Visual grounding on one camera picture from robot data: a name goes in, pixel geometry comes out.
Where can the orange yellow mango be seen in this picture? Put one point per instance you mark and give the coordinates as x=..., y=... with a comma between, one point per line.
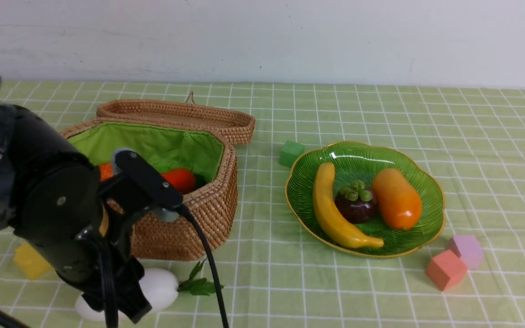
x=399, y=203

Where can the dark purple mangosteen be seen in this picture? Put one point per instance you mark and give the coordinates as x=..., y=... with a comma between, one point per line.
x=356, y=202

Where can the woven rattan basket lid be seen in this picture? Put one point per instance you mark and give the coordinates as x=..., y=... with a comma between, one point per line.
x=234, y=126

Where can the green foam cube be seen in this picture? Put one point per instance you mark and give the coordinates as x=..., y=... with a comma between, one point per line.
x=290, y=152

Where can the orange toy pumpkin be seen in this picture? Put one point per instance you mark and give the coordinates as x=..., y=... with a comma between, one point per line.
x=105, y=171

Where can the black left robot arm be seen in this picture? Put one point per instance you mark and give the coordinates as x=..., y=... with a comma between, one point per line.
x=52, y=197

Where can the red carrot with leaves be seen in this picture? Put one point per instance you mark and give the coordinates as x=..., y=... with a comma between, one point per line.
x=182, y=179

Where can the woven rattan basket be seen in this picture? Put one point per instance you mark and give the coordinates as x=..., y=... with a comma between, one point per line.
x=166, y=146

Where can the pink foam cube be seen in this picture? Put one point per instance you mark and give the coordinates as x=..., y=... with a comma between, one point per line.
x=446, y=270

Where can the yellow banana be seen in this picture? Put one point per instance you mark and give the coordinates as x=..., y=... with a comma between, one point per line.
x=330, y=219

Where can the green checkered tablecloth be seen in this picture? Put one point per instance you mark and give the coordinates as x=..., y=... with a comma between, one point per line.
x=275, y=275

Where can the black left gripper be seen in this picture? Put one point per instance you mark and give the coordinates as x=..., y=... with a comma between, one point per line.
x=128, y=298

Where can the white radish with leaves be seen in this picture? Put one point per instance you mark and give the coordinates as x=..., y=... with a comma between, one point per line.
x=161, y=287

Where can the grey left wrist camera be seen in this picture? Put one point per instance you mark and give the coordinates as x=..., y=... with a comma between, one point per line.
x=164, y=200

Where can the purple foam cube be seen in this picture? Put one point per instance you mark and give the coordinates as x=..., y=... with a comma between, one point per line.
x=468, y=249

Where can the green glass leaf plate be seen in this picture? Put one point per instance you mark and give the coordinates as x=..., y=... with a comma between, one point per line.
x=358, y=161

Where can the yellow foam cube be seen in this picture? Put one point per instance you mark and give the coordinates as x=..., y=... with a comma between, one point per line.
x=30, y=262

